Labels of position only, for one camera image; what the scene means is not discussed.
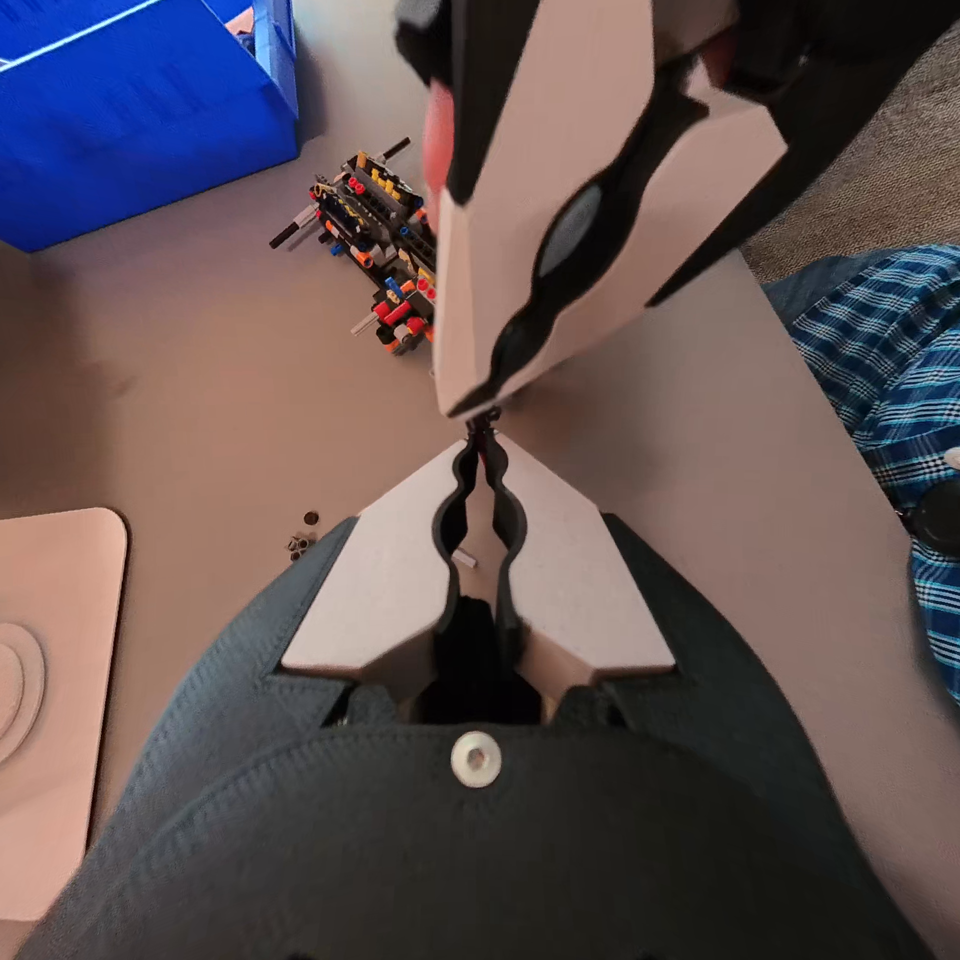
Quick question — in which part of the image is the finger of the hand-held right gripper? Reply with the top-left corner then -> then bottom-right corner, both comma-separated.
433,0 -> 661,419
491,0 -> 790,410

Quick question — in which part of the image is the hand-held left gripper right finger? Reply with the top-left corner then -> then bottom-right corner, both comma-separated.
480,433 -> 678,725

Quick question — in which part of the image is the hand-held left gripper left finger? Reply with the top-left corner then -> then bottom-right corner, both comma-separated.
279,438 -> 481,725

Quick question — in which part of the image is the red axle lego piece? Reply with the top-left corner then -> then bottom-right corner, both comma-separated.
465,405 -> 505,481

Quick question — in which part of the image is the black lego assembly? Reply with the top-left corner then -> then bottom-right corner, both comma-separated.
268,136 -> 440,357

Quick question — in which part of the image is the person's right hand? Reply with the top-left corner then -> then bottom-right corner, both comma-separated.
421,81 -> 459,230

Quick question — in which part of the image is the blue plaid shirt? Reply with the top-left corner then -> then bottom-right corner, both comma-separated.
761,246 -> 960,702

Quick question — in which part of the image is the beige tray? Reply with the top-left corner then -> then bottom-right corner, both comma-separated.
0,507 -> 130,925

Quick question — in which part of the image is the black round object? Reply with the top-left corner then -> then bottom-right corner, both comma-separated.
903,480 -> 960,560

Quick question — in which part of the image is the blue box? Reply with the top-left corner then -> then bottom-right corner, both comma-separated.
0,0 -> 300,254

